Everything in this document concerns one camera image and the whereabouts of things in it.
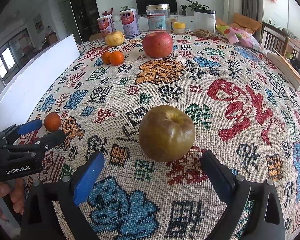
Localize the reddish small mandarin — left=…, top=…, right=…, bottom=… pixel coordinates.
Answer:
left=44, top=112, right=61, bottom=132

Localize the brown russet pear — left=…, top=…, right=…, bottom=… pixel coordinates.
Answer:
left=139, top=105, right=196, bottom=162

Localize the orange mandarin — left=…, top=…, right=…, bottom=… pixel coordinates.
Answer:
left=101, top=51, right=111, bottom=64
left=109, top=51, right=125, bottom=66

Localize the red apple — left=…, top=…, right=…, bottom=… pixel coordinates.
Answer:
left=142, top=31, right=173, bottom=58

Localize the person left hand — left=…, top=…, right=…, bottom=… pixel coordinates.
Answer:
left=0, top=178, right=25, bottom=220

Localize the white cardboard box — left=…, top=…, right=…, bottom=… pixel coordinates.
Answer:
left=0, top=35, right=80, bottom=132

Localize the patterned woven tablecloth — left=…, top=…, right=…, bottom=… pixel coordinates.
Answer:
left=26, top=33, right=300, bottom=239

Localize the pink can left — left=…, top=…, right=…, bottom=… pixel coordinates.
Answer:
left=97, top=14, right=114, bottom=38

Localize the pink can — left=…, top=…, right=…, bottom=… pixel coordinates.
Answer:
left=120, top=9, right=140, bottom=37
left=97, top=14, right=114, bottom=38

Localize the red flower vase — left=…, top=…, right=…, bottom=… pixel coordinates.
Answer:
left=102, top=7, right=113, bottom=16

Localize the pink can right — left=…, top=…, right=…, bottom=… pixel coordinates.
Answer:
left=120, top=9, right=140, bottom=37

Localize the dark glass cabinet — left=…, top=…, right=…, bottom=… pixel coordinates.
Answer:
left=70, top=0, right=100, bottom=42

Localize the pile of dried nuts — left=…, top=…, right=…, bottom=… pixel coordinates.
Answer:
left=194, top=29, right=214, bottom=38

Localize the green potted plant left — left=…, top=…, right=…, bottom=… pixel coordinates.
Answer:
left=120, top=5, right=133, bottom=11

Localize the green potted plant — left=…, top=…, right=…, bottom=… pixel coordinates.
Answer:
left=187, top=0, right=209, bottom=11
left=120, top=5, right=133, bottom=11

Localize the small yellow lid jar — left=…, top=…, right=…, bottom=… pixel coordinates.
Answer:
left=172, top=22, right=186, bottom=35

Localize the orange lounge chair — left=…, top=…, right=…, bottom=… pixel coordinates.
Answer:
left=216, top=12, right=262, bottom=34

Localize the clear jar black lid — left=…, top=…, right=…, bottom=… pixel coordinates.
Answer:
left=194, top=9, right=216, bottom=34

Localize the white tv cabinet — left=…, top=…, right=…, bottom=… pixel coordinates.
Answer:
left=112, top=14, right=198, bottom=32

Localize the glass jar gold lid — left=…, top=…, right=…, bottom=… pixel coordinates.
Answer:
left=146, top=4, right=171, bottom=32

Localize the black television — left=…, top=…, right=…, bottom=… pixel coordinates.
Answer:
left=136, top=0, right=178, bottom=15

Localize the small dark potted plant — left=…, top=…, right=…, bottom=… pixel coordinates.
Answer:
left=180, top=4, right=187, bottom=16

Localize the green potted plant right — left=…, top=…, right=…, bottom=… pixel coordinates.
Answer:
left=187, top=0, right=209, bottom=11

